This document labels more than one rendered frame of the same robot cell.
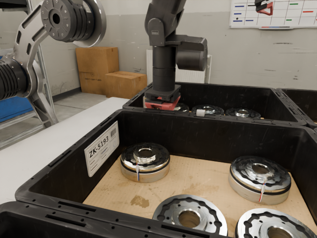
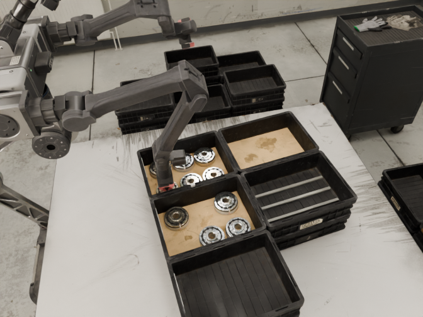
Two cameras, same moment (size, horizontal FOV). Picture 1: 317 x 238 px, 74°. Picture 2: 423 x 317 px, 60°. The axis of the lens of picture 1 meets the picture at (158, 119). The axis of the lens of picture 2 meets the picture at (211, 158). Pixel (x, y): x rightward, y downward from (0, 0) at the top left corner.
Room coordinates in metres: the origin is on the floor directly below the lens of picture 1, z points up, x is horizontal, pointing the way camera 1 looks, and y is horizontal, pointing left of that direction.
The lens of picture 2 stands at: (-0.46, 0.34, 2.13)
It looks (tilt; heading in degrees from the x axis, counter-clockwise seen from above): 47 degrees down; 329
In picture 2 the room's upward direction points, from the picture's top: 4 degrees counter-clockwise
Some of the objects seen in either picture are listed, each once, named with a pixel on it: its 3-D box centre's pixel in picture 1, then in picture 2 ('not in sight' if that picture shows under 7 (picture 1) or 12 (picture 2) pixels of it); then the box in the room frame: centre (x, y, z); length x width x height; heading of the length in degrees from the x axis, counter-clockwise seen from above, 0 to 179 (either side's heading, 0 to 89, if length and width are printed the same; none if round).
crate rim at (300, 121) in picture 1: (207, 100); (186, 163); (0.56, -0.14, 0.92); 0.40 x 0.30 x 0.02; 75
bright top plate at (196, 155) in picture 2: (242, 114); (204, 155); (0.61, -0.26, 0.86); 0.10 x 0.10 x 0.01
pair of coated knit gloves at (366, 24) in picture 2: not in sight; (371, 23); (0.97, -1.87, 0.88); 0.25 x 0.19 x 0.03; 67
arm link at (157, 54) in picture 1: (166, 56); (163, 161); (0.52, -0.02, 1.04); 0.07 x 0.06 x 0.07; 68
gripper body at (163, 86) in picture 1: (163, 81); (163, 171); (0.52, -0.01, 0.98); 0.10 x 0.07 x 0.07; 158
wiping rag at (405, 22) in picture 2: not in sight; (404, 21); (0.85, -2.08, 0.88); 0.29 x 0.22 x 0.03; 67
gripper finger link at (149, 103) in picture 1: (162, 109); (165, 183); (0.51, -0.01, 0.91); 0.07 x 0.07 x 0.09; 68
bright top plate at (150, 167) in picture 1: (145, 155); (176, 216); (0.37, 0.03, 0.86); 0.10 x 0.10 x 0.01
